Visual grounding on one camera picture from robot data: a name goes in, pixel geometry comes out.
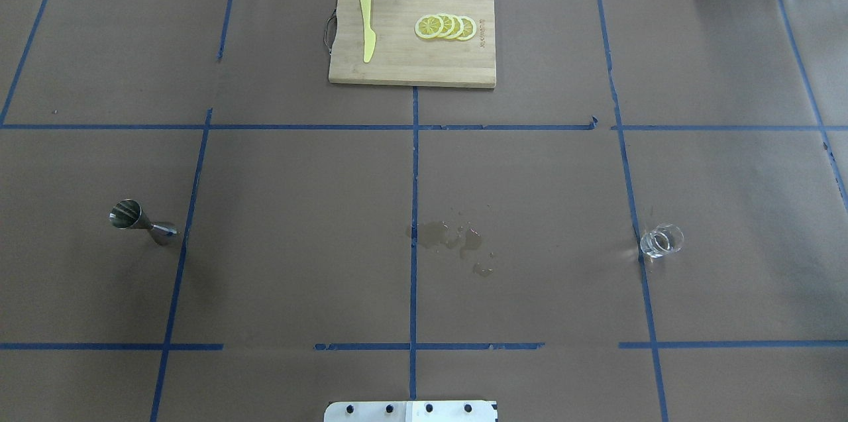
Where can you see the clear glass cup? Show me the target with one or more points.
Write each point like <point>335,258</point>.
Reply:
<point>663,240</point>

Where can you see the steel double jigger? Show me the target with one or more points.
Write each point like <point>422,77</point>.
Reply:
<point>129,215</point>

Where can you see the bamboo cutting board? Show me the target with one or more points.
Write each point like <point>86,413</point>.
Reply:
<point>401,58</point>

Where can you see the back lemon slice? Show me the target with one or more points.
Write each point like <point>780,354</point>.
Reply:
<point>468,29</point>

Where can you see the yellow plastic knife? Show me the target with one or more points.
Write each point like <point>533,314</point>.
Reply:
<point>369,34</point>

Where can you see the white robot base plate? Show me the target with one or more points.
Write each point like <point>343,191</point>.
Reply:
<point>434,410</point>

